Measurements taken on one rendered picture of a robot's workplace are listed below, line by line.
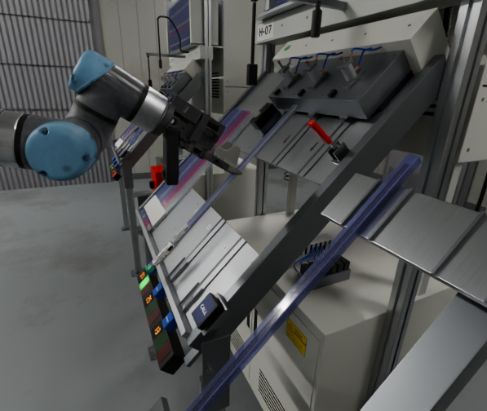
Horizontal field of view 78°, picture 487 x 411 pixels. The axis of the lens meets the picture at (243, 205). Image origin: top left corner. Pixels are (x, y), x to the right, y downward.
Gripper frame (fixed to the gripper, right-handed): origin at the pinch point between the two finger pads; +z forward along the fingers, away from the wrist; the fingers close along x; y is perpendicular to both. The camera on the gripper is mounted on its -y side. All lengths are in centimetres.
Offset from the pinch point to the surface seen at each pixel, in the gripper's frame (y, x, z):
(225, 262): -16.7, -11.2, 2.9
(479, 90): 42, -20, 30
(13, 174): -133, 354, -60
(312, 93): 24.8, -0.9, 6.6
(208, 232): -15.6, 2.0, 3.1
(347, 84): 26.9, -11.2, 6.3
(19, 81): -35, 354, -92
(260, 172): 5, 49, 37
